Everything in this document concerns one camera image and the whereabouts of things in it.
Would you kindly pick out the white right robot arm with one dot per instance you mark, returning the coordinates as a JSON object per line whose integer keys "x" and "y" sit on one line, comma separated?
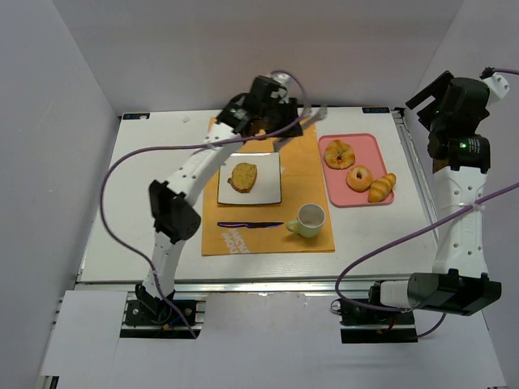
{"x": 451, "y": 108}

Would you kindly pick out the pink tray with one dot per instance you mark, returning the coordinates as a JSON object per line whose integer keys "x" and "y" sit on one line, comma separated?
{"x": 367, "y": 153}

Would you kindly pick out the black logo sticker left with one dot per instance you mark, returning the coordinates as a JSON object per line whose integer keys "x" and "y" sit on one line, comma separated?
{"x": 135, "y": 116}

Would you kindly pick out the black logo sticker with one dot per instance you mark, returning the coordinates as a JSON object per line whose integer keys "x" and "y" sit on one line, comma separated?
{"x": 376, "y": 110}
{"x": 135, "y": 116}

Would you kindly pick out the twisted glazed bun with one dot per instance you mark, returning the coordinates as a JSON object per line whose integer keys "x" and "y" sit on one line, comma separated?
{"x": 339, "y": 155}

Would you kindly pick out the blue iridescent knife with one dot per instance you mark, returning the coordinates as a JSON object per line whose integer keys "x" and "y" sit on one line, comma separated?
{"x": 249, "y": 225}

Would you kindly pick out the striped croissant roll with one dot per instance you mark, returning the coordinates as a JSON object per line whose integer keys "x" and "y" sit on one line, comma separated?
{"x": 381, "y": 188}

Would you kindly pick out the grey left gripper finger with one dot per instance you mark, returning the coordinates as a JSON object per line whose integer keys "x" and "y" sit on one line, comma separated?
{"x": 279, "y": 143}
{"x": 319, "y": 115}

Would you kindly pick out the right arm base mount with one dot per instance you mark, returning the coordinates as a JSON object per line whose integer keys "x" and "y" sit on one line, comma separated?
{"x": 361, "y": 326}

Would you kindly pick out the seeded bread slice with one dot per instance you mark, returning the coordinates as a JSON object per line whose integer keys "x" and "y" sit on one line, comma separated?
{"x": 243, "y": 177}

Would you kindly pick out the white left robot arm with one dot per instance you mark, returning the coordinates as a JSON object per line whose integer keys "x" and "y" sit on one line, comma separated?
{"x": 172, "y": 201}

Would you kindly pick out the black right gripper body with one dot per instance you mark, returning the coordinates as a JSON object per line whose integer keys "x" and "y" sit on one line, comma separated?
{"x": 426, "y": 96}

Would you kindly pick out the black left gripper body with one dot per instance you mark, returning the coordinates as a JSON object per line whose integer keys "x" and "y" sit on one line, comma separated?
{"x": 290, "y": 126}

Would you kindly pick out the pale green mug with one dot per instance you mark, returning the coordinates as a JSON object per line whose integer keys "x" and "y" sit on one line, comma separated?
{"x": 309, "y": 222}

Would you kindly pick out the black logo sticker right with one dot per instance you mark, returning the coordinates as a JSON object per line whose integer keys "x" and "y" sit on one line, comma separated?
{"x": 376, "y": 110}

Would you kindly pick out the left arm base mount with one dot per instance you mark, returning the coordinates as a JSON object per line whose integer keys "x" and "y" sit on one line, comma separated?
{"x": 149, "y": 317}

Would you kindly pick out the white square plate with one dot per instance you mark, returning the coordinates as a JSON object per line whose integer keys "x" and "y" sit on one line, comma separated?
{"x": 267, "y": 187}

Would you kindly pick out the sugared ring donut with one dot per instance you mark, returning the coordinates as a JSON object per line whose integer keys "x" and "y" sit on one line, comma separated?
{"x": 359, "y": 178}

